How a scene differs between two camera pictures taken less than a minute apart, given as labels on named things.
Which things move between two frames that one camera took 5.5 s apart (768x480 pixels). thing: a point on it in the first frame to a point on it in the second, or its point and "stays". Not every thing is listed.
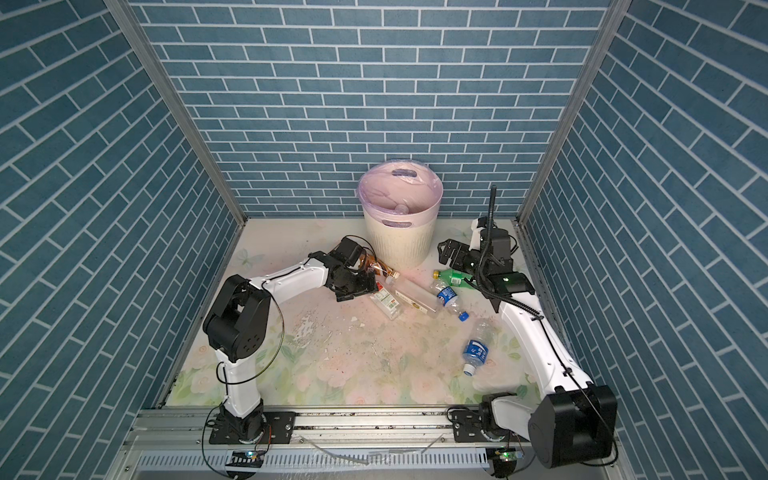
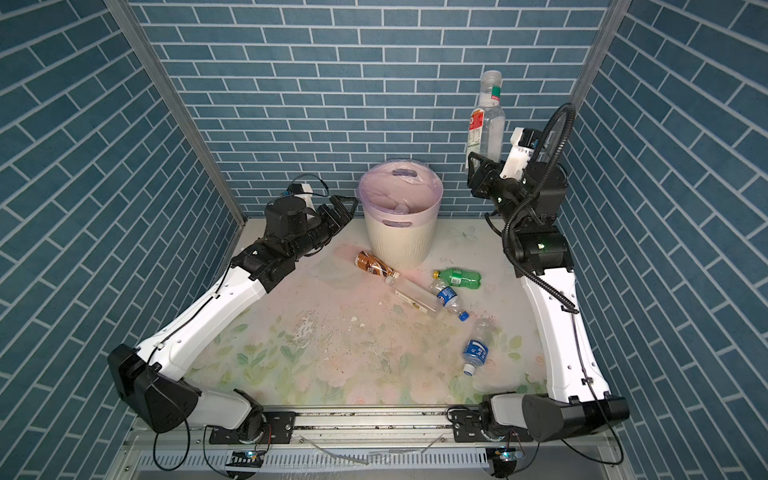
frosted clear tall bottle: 425,301 stays
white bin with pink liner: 400,200 stays
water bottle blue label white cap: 476,349 stays
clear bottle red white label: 385,301 to 487,122
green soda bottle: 454,277 stays
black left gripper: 363,287 to 336,221
